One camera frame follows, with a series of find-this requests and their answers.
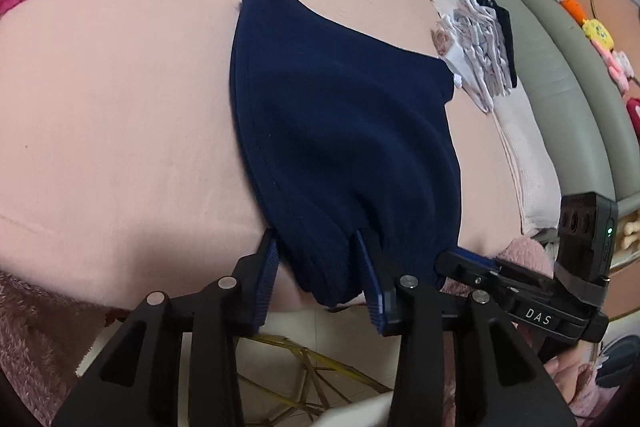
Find navy blue shorts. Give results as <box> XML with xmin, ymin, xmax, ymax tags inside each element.
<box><xmin>230</xmin><ymin>0</ymin><xmax>461</xmax><ymax>307</ymax></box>

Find stack of folded white clothes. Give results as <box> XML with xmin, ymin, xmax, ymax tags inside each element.
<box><xmin>432</xmin><ymin>0</ymin><xmax>518</xmax><ymax>114</ymax></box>

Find person's right hand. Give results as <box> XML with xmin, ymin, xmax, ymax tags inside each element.
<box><xmin>544</xmin><ymin>341</ymin><xmax>606</xmax><ymax>426</ymax></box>

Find pink bed sheet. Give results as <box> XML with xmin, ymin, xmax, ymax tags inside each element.
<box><xmin>0</xmin><ymin>0</ymin><xmax>526</xmax><ymax>313</ymax></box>

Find pink fluffy blanket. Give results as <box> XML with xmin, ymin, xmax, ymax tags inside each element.
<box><xmin>0</xmin><ymin>272</ymin><xmax>122</xmax><ymax>426</ymax></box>

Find pink plush toy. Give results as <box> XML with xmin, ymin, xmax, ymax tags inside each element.
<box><xmin>602</xmin><ymin>50</ymin><xmax>636</xmax><ymax>95</ymax></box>

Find yellow plush toy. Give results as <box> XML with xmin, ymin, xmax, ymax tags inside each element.
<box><xmin>582</xmin><ymin>18</ymin><xmax>615</xmax><ymax>51</ymax></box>

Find orange plush toy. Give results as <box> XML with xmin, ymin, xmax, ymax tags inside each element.
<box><xmin>555</xmin><ymin>0</ymin><xmax>588</xmax><ymax>26</ymax></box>

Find gold wire basket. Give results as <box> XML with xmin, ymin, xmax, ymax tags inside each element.
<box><xmin>238</xmin><ymin>334</ymin><xmax>392</xmax><ymax>426</ymax></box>

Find grey padded bed frame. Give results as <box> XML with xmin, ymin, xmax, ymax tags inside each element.
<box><xmin>495</xmin><ymin>0</ymin><xmax>639</xmax><ymax>218</ymax></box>

